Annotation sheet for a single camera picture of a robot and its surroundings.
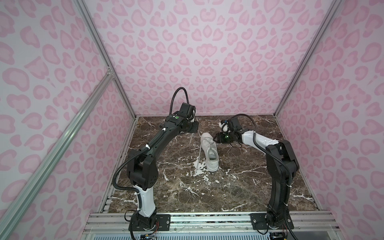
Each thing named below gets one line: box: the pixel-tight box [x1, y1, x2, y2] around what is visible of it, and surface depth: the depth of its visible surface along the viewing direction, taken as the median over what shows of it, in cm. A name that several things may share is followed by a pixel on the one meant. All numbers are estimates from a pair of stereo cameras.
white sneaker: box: [200, 132, 220, 172], surface depth 92 cm
